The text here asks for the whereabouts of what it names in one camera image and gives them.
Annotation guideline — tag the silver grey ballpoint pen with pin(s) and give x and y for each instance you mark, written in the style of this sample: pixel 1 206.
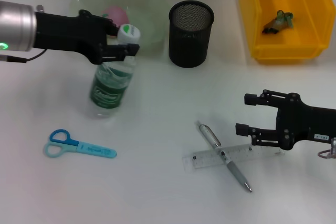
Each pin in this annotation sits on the silver grey ballpoint pen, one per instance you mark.
pixel 236 174

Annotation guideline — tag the clear plastic ruler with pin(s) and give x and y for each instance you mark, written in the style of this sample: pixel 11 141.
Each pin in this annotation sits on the clear plastic ruler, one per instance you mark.
pixel 204 159

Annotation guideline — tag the pink toy peach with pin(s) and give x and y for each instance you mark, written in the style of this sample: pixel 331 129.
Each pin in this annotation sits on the pink toy peach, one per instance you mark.
pixel 118 15

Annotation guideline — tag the black mesh pen holder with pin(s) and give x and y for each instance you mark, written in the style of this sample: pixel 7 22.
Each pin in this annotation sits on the black mesh pen holder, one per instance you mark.
pixel 189 45

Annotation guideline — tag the blue teal sheathed scissors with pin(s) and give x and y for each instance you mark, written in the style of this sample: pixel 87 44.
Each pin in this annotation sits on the blue teal sheathed scissors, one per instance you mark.
pixel 97 151

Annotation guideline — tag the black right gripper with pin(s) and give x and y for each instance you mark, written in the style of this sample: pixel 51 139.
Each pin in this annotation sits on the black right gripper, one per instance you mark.
pixel 302 124

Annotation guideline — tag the yellow plastic bin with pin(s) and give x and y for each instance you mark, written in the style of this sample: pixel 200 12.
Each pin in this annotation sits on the yellow plastic bin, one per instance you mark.
pixel 288 48

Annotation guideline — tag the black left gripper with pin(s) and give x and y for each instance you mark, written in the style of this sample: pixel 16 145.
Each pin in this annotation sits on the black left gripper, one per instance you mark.
pixel 65 32

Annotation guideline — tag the clear green-label water bottle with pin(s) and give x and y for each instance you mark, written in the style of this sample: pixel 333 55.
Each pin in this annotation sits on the clear green-label water bottle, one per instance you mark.
pixel 107 90

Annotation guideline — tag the translucent green fruit bowl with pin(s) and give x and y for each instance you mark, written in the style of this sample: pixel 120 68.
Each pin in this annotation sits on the translucent green fruit bowl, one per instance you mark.
pixel 152 19

